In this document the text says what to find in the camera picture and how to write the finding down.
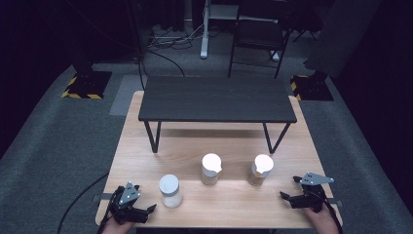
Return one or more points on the glass spice jar white lid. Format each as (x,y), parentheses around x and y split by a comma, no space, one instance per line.
(260,170)
(211,169)

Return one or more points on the glass jar of white powder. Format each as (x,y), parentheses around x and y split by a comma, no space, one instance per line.
(170,191)

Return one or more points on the black stand pole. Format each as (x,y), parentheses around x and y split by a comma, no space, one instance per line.
(135,29)

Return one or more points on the person's left hand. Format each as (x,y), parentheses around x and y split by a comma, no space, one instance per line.
(117,228)

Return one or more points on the black raised shelf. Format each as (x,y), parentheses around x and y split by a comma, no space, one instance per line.
(217,99)

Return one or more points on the black stand base hazard tape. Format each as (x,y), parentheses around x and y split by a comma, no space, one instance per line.
(311,87)
(87,85)

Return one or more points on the grey tape strip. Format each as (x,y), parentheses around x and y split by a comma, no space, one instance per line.
(103,196)
(337,203)

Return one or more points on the person's right hand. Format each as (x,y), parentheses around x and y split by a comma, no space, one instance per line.
(321,221)

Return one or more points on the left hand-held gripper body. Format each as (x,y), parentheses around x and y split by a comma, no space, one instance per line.
(128,208)

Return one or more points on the black chair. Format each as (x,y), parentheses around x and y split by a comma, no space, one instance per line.
(259,34)

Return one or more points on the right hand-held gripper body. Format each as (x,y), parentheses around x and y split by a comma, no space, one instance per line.
(310,195)

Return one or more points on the white desk leg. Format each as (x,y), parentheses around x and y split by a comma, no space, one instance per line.
(204,32)

